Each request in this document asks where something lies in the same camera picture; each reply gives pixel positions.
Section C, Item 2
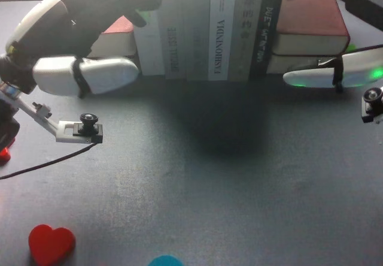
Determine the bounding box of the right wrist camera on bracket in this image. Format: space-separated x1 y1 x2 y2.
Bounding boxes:
16 96 105 146

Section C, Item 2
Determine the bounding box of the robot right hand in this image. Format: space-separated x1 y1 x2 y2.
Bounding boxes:
5 0 163 96

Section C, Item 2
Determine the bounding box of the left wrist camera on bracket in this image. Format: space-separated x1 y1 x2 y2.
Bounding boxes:
360 86 383 125

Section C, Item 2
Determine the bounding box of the black spine DUET book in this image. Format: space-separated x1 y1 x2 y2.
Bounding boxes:
248 0 284 80

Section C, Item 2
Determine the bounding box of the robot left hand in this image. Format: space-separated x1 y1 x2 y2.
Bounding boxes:
281 0 383 93

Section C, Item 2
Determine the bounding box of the plain grey book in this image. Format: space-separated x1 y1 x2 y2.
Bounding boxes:
185 0 212 81

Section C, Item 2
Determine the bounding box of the grey book dark title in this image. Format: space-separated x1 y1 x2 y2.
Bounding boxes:
157 0 194 80

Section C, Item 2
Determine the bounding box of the small red toy block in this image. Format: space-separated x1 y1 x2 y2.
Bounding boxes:
0 140 11 162

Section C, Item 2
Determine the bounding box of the blue toy block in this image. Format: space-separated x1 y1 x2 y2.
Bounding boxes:
148 254 185 266

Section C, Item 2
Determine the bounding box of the small red lying book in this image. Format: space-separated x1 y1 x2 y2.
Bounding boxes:
86 16 139 59

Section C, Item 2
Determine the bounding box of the white spine book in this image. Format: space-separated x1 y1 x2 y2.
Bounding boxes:
132 8 166 77

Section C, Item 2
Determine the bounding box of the black right camera cable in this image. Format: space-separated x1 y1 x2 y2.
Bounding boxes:
0 142 98 180

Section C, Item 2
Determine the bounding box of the red heart block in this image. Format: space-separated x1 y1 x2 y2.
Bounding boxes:
28 223 76 266

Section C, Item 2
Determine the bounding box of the large red lying book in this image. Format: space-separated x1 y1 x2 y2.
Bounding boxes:
272 0 351 56

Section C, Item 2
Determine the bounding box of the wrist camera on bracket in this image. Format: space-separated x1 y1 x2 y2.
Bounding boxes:
360 86 383 125
16 96 105 146

